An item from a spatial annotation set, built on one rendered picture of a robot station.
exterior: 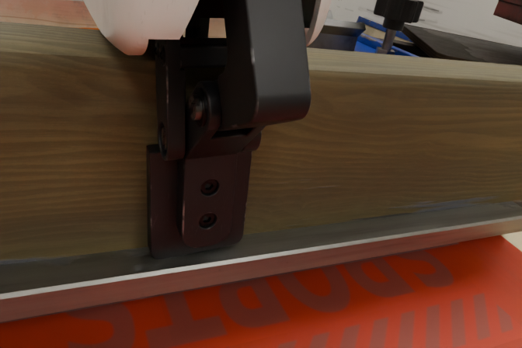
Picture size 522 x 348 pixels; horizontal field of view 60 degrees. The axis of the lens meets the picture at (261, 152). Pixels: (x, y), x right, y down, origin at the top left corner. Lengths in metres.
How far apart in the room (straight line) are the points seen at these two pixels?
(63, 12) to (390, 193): 0.44
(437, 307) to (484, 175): 0.06
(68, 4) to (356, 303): 0.45
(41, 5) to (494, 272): 0.49
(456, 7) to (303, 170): 2.61
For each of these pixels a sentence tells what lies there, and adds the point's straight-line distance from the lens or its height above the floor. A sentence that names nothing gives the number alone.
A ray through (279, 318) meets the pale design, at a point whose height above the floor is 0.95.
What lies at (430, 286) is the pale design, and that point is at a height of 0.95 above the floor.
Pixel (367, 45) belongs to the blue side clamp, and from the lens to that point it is 0.53.
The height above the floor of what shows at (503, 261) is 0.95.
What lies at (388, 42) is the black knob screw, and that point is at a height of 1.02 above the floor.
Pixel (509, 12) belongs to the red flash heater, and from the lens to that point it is 1.35.
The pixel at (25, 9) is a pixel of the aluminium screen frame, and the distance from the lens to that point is 0.56.
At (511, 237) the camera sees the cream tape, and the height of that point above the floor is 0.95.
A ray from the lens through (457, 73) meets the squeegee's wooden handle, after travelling 0.20.
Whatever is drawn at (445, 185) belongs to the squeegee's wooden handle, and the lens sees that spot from 0.22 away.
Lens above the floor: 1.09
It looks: 25 degrees down
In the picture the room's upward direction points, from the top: 11 degrees clockwise
